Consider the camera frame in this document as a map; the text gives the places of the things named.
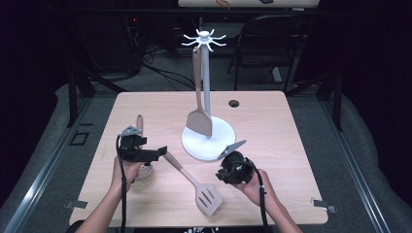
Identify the white utensil rack stand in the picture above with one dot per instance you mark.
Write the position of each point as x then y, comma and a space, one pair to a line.
223, 136

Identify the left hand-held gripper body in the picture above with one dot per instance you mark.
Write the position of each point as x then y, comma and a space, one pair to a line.
132, 153

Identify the beige slotted spatula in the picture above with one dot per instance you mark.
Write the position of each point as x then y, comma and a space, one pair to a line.
207, 197

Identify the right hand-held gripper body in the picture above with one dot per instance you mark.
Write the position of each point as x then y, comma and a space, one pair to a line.
239, 168

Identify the person's left hand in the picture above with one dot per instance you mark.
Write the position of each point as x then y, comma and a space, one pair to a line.
124, 173

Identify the black metal stand frame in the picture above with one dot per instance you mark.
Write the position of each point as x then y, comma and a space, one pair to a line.
73, 97
338, 103

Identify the black folding chair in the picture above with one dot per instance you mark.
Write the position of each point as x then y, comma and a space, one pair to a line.
268, 39

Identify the grey metal table bracket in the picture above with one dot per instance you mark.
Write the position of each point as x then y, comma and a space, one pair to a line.
76, 204
324, 205

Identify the beige solid turner spatula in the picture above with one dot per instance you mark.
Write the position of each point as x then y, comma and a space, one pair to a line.
199, 123

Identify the beige perforated skimmer spatula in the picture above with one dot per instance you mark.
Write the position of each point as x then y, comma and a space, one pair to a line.
139, 121

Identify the person's right hand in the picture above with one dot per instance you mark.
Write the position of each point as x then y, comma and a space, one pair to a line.
256, 191

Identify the metal floor rail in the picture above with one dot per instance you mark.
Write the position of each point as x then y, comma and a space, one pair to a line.
359, 174
39, 187

